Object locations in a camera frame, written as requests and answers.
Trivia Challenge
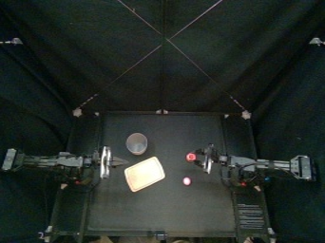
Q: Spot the grey bowl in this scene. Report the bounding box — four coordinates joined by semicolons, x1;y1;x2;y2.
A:
125;132;150;156

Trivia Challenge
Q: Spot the tan rectangular cutting board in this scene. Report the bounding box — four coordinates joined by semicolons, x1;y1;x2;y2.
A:
124;156;166;193

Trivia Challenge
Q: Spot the black slotted panel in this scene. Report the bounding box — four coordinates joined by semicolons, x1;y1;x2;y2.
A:
237;203;267;231

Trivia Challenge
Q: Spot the silver frame corner bracket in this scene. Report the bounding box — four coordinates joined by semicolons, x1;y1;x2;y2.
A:
240;109;253;121
310;37;325;47
72;107;86;118
0;37;25;47

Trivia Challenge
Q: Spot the thin diagonal brace wire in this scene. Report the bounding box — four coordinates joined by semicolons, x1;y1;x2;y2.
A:
78;0;225;110
116;0;248;112

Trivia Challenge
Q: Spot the black table edge clamp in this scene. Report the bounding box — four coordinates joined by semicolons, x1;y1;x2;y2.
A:
153;231;169;241

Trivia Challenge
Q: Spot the black cloth backdrop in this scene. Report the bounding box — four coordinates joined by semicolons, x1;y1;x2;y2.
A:
0;0;325;243

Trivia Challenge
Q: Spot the silver table corner bracket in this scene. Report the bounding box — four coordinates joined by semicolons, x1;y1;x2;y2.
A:
38;225;55;243
265;227;279;243

